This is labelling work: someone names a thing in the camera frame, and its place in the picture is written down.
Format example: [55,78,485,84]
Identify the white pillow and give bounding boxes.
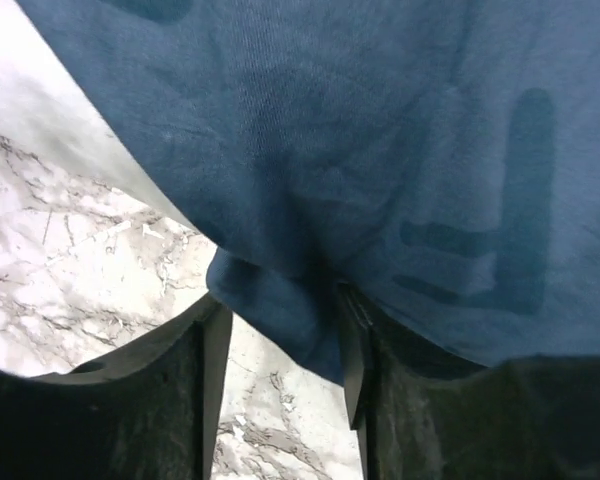
[0,1,193,227]

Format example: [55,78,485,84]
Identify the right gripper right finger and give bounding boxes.
[338,285,600,479]

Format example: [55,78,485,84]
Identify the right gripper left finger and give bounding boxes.
[0,295,232,480]

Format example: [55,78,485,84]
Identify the blue cartoon print pillowcase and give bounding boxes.
[22,1,600,383]

